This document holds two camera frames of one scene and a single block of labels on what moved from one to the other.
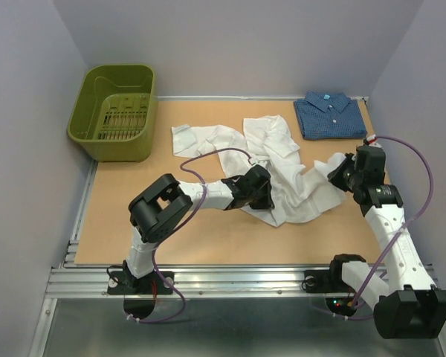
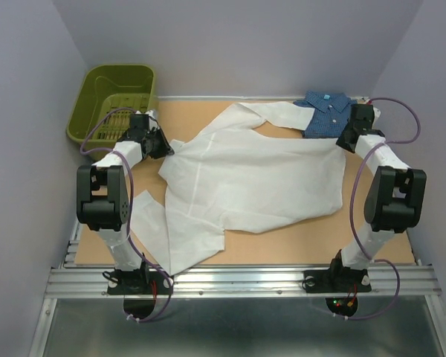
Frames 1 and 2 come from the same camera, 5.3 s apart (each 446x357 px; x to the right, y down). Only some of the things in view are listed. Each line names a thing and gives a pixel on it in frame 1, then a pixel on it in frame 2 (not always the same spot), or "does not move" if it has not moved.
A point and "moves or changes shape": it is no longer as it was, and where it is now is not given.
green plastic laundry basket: x=113 y=117 does not move
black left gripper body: x=259 y=199 to x=158 y=147
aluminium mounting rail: x=202 y=282 does not move
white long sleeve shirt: x=297 y=188 moves or changes shape
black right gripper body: x=345 y=176 to x=342 y=138
